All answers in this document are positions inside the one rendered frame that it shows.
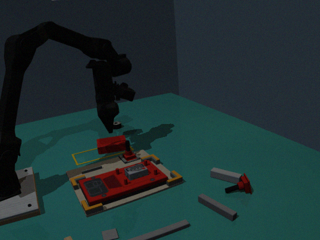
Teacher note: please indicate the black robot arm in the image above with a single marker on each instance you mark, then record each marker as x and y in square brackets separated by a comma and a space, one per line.
[19, 51]

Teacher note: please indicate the small black and grey toy wheel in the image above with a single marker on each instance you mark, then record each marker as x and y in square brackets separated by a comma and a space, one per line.
[117, 125]

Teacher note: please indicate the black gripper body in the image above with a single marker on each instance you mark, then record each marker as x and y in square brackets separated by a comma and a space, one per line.
[104, 96]

